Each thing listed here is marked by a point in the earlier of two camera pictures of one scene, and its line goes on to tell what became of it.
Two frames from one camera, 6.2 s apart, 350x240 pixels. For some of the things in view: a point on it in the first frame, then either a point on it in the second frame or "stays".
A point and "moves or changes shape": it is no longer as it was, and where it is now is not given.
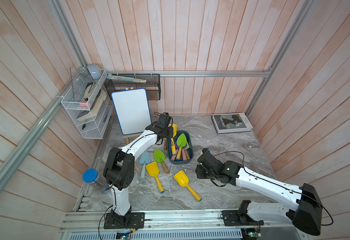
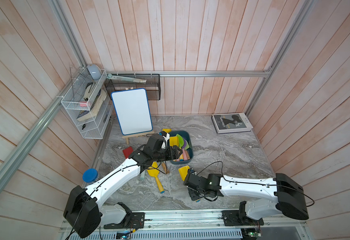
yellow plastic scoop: (175, 132) moves or changes shape
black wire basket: (152, 84) stays
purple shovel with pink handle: (184, 155) stays
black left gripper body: (169, 132) -> (165, 154)
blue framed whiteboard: (132, 109) stays
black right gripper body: (202, 174) -> (195, 195)
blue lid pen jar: (91, 176) stays
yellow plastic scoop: (153, 170) stays
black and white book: (227, 123) stays
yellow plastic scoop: (183, 180) moves or changes shape
